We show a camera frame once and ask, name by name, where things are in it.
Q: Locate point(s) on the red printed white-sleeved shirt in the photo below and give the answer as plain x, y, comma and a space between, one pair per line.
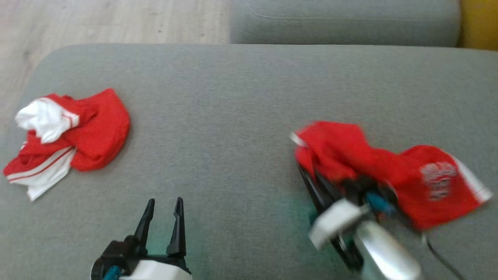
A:
350, 155

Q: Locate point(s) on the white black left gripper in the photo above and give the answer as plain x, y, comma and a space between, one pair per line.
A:
155, 270

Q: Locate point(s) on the wide yellow sofa back cushion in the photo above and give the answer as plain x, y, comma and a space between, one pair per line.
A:
480, 23

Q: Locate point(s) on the long grey sofa seat cushion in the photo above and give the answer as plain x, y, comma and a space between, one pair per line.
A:
342, 23

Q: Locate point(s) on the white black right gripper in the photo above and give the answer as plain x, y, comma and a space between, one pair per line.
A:
334, 225

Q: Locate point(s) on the red white striped garment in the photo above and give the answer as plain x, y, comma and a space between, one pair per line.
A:
101, 132

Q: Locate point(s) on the large grey sofa ottoman cushion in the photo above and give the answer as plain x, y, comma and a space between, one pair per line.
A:
233, 116

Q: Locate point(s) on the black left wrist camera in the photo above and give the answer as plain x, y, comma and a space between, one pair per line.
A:
102, 270

